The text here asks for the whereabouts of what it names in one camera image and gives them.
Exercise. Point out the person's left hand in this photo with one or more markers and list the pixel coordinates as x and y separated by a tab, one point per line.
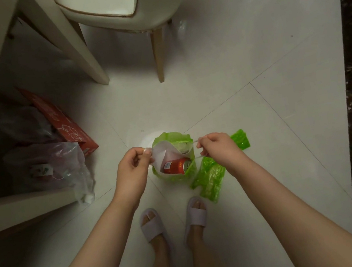
132	175

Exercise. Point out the person's right hand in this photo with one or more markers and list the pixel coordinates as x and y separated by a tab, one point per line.
222	152

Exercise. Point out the new green bag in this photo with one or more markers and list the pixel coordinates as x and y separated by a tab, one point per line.
210	179

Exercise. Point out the person's left forearm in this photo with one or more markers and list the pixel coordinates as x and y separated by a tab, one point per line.
96	261

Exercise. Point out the person's right forearm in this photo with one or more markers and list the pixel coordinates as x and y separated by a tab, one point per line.
293	219

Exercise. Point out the red soda can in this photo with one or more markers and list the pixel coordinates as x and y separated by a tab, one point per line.
176	167

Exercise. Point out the clear plastic bag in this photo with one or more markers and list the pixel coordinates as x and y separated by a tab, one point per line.
66	155

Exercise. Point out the red paper gift bag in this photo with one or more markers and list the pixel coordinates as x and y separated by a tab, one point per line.
65	126

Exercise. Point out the white paper sheet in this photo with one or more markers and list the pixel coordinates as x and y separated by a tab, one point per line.
162	149

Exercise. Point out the pale left slipper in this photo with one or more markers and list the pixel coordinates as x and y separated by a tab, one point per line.
153	230

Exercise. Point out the pale slipper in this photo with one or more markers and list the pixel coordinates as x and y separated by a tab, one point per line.
196	218
153	230

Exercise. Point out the pale right slipper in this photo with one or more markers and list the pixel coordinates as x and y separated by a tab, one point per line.
196	218

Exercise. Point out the cream dining chair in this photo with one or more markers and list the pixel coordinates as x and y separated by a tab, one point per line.
115	1

